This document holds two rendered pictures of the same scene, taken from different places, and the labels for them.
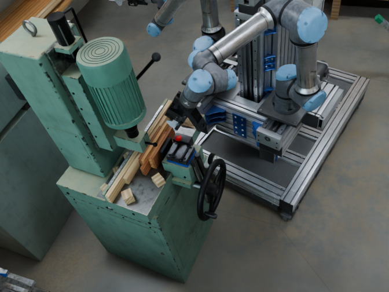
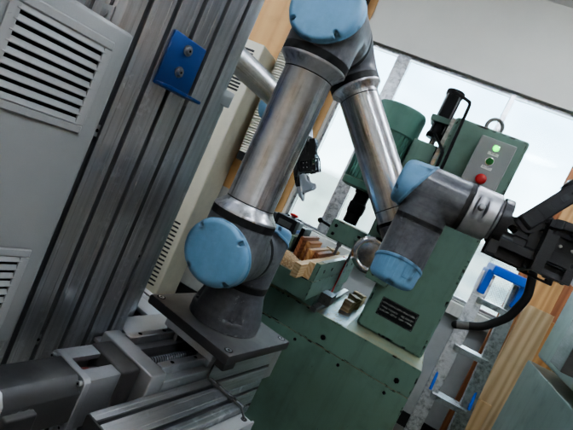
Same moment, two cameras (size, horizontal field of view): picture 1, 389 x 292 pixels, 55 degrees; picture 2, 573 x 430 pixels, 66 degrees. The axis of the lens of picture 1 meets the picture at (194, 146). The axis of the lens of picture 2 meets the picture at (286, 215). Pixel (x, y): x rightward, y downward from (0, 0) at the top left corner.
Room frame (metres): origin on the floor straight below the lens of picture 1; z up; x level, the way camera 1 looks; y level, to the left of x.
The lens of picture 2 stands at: (2.55, -0.37, 1.15)
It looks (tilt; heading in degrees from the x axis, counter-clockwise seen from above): 5 degrees down; 165
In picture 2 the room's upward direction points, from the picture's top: 25 degrees clockwise
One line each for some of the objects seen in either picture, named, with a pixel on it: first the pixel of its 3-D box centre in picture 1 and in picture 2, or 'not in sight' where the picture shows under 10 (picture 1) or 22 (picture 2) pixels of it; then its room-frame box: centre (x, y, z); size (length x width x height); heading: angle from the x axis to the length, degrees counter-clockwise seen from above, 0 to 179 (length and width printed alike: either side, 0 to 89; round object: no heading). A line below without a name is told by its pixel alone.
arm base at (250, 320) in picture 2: not in sight; (233, 297); (1.69, -0.16, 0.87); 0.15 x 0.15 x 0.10
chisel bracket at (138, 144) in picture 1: (132, 139); (348, 237); (1.13, 0.26, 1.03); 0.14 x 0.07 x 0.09; 56
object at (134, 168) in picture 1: (154, 135); (321, 264); (1.22, 0.17, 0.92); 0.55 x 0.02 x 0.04; 146
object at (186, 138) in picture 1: (182, 149); (286, 221); (1.05, 0.06, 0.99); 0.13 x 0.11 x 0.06; 146
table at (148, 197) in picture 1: (168, 161); (294, 261); (1.09, 0.13, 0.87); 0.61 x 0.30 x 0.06; 146
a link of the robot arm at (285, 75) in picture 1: (289, 80); not in sight; (1.33, -0.51, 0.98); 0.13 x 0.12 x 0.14; 22
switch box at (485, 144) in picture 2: not in sight; (485, 167); (1.41, 0.43, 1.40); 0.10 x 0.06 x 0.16; 56
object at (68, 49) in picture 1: (64, 37); (446, 116); (1.19, 0.36, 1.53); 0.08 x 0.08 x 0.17; 56
